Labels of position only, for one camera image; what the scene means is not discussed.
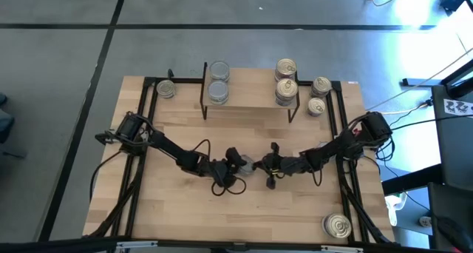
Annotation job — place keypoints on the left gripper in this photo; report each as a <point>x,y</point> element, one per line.
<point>214,169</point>

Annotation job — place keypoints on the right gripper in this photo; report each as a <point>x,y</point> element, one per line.
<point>288,165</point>

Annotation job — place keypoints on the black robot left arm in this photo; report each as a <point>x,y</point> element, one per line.
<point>170,147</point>

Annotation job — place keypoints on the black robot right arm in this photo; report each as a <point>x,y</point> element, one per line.
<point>343,145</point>

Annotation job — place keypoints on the wooden shelf black metal legs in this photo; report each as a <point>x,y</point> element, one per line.
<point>255,94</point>

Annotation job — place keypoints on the large silver ringed can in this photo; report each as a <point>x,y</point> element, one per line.
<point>336,225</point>

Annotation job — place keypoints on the white sticker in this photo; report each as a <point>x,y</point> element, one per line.
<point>352,82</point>

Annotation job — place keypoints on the white plastic object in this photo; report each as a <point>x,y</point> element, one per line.
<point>393,208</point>

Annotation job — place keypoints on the small round power adapter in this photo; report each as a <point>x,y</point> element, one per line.
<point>425,221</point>

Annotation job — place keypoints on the black side desk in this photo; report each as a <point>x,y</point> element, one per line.
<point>454,145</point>

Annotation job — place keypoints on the black computer mouse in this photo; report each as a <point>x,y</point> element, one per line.
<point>452,232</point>

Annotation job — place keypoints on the white marker sheet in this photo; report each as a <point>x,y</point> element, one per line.
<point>458,107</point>

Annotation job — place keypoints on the black crossbeam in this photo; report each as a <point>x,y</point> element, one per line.
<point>55,246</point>

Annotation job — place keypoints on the black metal table frame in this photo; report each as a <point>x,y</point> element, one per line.
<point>186,80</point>

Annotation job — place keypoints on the silver metal bracket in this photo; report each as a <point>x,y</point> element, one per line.
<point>136,245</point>
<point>341,249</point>

